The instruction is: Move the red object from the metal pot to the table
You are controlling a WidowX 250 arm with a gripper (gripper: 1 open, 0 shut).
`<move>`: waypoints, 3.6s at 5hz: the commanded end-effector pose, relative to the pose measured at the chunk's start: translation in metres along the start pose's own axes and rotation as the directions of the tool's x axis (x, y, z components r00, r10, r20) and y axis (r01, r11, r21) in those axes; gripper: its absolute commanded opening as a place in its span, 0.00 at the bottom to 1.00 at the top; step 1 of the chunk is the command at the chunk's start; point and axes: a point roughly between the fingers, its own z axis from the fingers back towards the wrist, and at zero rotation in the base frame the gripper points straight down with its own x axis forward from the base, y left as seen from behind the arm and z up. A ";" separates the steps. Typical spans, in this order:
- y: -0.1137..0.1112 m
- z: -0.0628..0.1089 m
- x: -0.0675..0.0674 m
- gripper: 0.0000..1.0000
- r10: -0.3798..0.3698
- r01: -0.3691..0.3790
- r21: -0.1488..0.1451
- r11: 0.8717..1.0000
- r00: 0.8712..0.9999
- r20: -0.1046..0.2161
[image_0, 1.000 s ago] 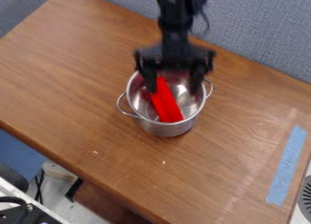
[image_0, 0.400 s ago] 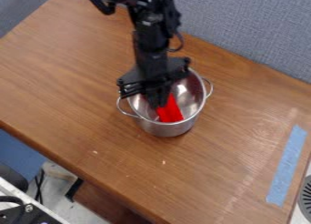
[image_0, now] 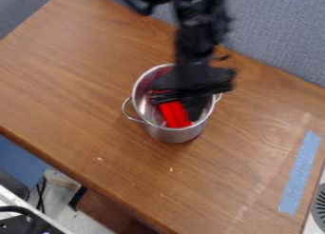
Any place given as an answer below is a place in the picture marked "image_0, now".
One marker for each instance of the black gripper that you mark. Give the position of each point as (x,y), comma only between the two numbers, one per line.
(192,80)

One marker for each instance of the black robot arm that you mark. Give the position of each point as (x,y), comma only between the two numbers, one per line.
(202,23)

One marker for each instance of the silver metal pot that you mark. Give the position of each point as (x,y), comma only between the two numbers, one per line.
(138,110)

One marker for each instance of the red rectangular block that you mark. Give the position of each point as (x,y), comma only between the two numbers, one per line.
(174,115)

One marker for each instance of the blue tape strip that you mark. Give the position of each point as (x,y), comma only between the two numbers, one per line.
(300,174)

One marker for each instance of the grey fan grille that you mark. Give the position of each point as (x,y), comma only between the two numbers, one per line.
(318,207)

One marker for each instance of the black device with handle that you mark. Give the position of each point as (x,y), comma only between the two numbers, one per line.
(25,223)

